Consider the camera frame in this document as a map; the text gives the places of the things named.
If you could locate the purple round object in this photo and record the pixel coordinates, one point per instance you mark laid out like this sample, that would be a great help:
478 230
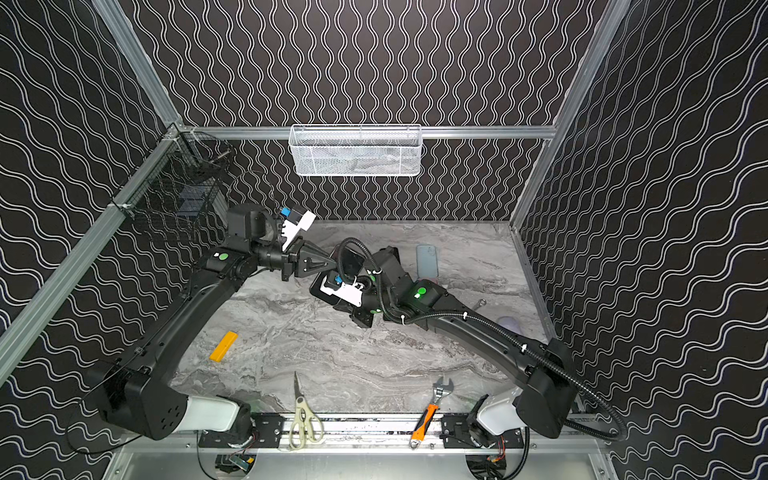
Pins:
510 324

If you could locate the white wire mesh basket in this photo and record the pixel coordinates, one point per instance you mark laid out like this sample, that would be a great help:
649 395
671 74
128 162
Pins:
351 150

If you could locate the black smartphone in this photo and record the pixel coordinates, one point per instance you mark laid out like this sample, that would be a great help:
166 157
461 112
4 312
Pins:
352 264

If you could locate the orange handled adjustable wrench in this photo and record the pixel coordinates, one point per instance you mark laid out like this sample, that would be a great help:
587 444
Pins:
441 389

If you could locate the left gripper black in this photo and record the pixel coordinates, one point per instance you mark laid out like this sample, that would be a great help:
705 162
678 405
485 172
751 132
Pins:
288 261

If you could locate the black wire basket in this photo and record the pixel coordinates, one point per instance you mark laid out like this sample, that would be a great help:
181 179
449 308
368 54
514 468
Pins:
184 196

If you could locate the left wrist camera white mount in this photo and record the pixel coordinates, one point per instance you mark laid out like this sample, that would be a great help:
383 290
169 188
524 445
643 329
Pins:
295 220

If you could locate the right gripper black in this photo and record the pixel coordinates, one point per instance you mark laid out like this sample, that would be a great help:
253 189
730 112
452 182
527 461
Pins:
363 298

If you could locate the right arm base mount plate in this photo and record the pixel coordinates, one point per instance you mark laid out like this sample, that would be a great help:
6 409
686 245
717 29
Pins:
458 431

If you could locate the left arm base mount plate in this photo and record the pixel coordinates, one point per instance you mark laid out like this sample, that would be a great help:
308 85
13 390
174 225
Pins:
263 430

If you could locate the beige handled scissors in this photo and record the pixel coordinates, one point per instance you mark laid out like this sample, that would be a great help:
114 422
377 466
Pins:
306 427

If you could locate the yellow rectangular block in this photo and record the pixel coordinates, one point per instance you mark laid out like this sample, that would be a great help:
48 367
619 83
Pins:
224 345

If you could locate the light blue phone case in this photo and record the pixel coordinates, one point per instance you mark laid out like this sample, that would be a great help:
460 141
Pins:
427 261

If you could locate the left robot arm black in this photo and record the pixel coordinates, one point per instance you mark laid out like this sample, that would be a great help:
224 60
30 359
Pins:
133 391

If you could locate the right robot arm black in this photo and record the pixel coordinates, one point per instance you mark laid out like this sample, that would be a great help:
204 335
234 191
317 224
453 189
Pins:
545 383

